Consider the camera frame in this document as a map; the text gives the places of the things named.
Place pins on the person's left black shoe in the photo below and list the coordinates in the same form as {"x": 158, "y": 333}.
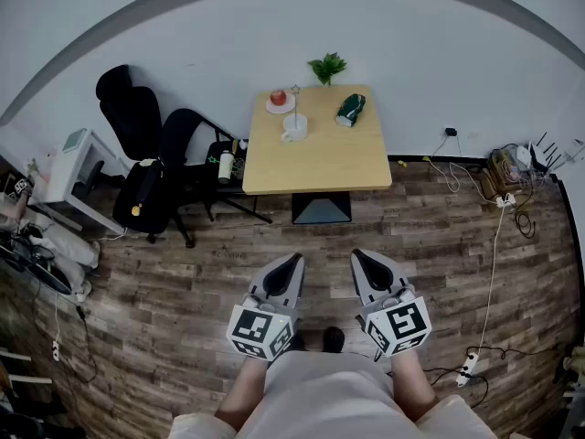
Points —
{"x": 297, "y": 342}

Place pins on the white mug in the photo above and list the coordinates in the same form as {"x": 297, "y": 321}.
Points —
{"x": 297, "y": 131}

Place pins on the clear glass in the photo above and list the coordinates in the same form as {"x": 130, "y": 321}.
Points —
{"x": 238, "y": 168}

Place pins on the black wall adapter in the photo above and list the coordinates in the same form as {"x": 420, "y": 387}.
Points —
{"x": 450, "y": 131}

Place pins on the long white power strip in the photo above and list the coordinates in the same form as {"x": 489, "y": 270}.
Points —
{"x": 467, "y": 369}

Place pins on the red apple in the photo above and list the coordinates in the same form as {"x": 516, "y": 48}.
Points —
{"x": 278, "y": 97}

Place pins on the person's left forearm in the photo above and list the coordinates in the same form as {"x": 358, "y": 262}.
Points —
{"x": 242, "y": 391}

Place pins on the green snack packet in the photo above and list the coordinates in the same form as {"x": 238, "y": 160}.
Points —
{"x": 351, "y": 109}

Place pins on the person's right black shoe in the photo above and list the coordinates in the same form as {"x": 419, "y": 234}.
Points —
{"x": 333, "y": 339}

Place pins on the white plate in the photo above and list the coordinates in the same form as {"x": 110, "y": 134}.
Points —
{"x": 282, "y": 108}

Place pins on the small yellow tag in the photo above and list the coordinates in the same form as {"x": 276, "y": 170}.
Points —
{"x": 136, "y": 210}

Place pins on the green leafy plant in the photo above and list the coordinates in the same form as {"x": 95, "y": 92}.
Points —
{"x": 326, "y": 67}

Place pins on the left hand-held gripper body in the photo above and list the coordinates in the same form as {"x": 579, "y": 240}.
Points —
{"x": 256, "y": 329}

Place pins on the white router with black antennas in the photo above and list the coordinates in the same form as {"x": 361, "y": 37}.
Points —
{"x": 532, "y": 156}

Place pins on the tall black chair with headrest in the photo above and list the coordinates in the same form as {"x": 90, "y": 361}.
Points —
{"x": 130, "y": 112}

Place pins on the black table base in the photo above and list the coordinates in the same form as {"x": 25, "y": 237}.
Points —
{"x": 320, "y": 208}

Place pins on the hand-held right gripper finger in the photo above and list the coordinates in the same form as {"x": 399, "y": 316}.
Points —
{"x": 381, "y": 272}
{"x": 359, "y": 286}

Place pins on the brown cardboard box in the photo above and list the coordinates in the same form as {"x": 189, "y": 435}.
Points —
{"x": 500, "y": 172}

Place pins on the green and white box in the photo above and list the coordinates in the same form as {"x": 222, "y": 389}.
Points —
{"x": 73, "y": 141}

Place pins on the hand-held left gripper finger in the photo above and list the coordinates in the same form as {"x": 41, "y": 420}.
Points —
{"x": 265, "y": 281}
{"x": 294, "y": 291}

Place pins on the small white object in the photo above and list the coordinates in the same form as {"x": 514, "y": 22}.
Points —
{"x": 242, "y": 144}

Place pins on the person's white shirt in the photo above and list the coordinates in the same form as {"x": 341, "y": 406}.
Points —
{"x": 329, "y": 396}

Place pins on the person's black shoe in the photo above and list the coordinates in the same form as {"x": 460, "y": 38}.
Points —
{"x": 297, "y": 342}
{"x": 333, "y": 339}

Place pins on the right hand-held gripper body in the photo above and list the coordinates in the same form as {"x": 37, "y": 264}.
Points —
{"x": 402, "y": 323}

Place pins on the small white power strip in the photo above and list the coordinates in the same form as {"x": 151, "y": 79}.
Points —
{"x": 56, "y": 350}

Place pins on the person's right forearm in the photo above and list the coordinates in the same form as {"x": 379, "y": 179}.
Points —
{"x": 413, "y": 382}

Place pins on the black folding chair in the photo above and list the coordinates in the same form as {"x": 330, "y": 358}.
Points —
{"x": 226, "y": 185}

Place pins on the white bottle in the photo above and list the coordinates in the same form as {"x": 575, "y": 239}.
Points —
{"x": 225, "y": 167}

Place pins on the small yellow floor object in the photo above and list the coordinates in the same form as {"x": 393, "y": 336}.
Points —
{"x": 402, "y": 163}

